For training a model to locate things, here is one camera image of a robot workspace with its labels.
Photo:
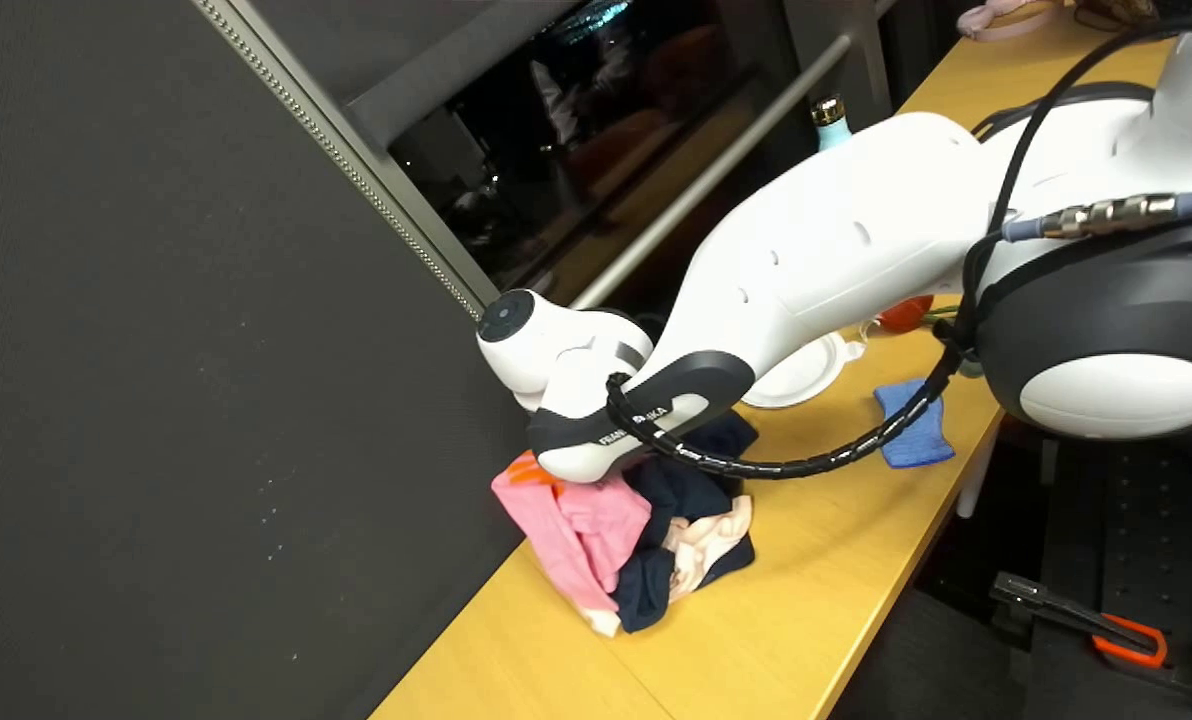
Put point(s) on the white table leg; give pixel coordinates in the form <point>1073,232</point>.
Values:
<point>978,480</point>

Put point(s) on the pink towel with orange dots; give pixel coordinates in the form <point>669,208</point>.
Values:
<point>579,535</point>

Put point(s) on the aluminium window frame post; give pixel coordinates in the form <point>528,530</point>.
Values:
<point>839,54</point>
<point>359,146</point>

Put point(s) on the navy blue cloth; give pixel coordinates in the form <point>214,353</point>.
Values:
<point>677,493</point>

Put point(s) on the blue sponge cloth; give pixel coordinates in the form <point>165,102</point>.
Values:
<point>908,433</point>

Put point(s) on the black robot stand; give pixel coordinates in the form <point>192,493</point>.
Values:
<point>1131,535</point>

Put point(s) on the white cloth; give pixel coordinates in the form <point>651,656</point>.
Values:
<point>703,543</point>

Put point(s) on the silver metal handrail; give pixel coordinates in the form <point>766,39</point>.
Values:
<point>731,161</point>

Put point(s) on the white round plate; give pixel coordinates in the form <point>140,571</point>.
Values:
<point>799,380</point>

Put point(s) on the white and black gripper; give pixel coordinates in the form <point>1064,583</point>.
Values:
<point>589,452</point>

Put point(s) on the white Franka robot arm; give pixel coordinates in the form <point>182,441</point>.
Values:
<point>839,254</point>

